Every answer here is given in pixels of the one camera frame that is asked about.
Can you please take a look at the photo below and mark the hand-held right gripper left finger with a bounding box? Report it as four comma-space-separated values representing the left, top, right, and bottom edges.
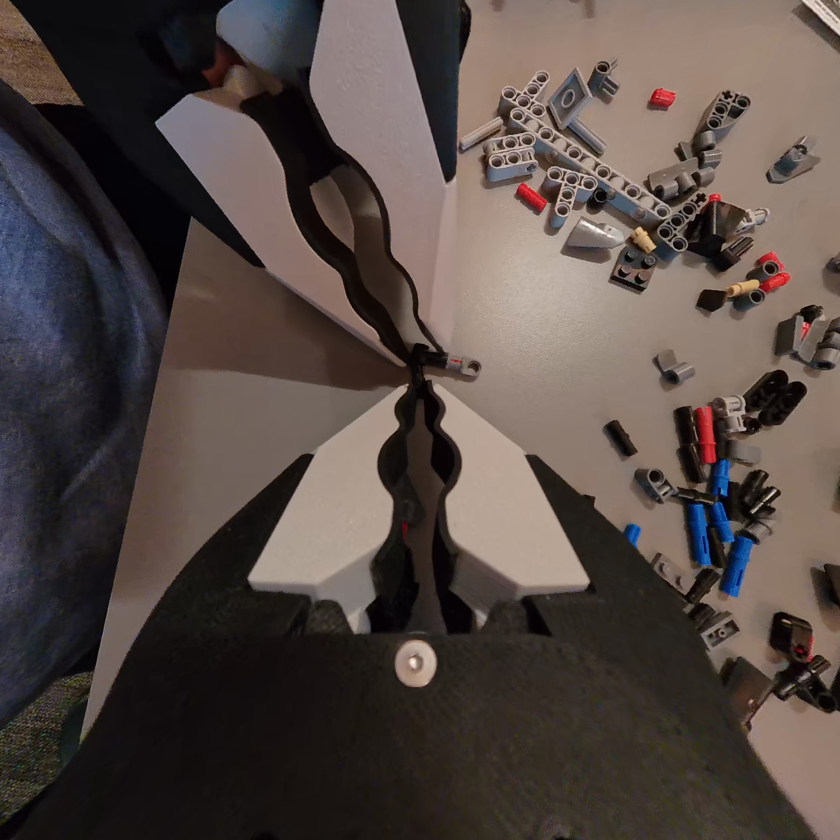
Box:
249, 384, 424, 635

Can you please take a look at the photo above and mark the light grey lego clip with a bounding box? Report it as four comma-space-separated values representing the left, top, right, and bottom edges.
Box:
655, 350, 697, 385

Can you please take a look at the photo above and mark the black square lego plate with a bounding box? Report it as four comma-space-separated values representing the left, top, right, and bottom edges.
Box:
609, 226, 658, 291

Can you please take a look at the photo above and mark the long light grey lego beam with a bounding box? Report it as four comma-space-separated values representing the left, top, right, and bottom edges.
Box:
508, 108, 672, 222

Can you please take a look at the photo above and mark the person's blue clothed torso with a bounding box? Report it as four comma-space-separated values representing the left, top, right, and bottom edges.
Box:
0, 82, 172, 723

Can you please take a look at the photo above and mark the shiny grey curved lego piece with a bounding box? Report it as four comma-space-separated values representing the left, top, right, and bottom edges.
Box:
766, 136, 821, 185

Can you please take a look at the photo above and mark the dark grey lego hinge plate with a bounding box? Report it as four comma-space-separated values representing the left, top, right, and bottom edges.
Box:
646, 156, 716, 201

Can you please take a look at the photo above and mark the dark grey lego pin joiner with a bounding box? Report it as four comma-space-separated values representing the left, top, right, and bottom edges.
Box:
410, 344, 482, 383

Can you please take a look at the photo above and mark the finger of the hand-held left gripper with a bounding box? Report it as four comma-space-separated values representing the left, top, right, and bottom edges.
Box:
156, 0, 411, 366
307, 0, 459, 358

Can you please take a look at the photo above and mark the black three-hole lego beam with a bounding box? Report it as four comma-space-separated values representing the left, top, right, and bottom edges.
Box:
743, 369, 790, 411
758, 381, 809, 427

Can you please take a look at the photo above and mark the black lego cylinder connector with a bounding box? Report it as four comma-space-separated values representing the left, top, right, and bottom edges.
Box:
712, 236, 756, 272

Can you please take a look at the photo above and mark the large black lego slope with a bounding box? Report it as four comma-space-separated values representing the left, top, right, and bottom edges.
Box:
689, 200, 752, 258

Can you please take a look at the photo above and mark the light grey lego axle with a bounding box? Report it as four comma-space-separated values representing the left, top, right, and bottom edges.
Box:
458, 117, 505, 152

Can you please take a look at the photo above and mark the light grey L-shaped lego beam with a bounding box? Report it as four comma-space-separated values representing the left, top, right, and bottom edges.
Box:
497, 70, 551, 116

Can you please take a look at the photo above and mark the light grey double lego beam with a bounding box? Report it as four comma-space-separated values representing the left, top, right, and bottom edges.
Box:
483, 133, 540, 183

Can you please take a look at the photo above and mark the grey square lego plate bar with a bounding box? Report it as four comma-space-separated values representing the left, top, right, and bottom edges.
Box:
548, 67, 608, 155

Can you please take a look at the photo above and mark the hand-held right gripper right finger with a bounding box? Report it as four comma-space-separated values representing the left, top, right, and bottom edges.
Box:
423, 382, 591, 635

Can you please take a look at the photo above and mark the dark grey cross-hole lego beam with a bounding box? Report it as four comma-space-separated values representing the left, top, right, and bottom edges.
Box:
692, 91, 752, 142

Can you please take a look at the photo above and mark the light grey angled lego beam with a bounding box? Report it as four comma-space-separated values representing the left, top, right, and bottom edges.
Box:
655, 190, 710, 260

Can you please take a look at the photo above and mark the dark grey lego hinge piece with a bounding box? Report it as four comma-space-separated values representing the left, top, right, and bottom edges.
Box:
774, 305, 840, 370

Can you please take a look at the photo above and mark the grey curved lego slope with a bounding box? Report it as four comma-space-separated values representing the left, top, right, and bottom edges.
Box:
566, 217, 626, 250

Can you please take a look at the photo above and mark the red lego elbow connector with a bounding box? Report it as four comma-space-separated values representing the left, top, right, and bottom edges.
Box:
753, 251, 791, 291

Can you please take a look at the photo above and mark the light grey T-shaped lego beam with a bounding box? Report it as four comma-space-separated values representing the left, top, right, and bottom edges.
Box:
545, 166, 599, 229

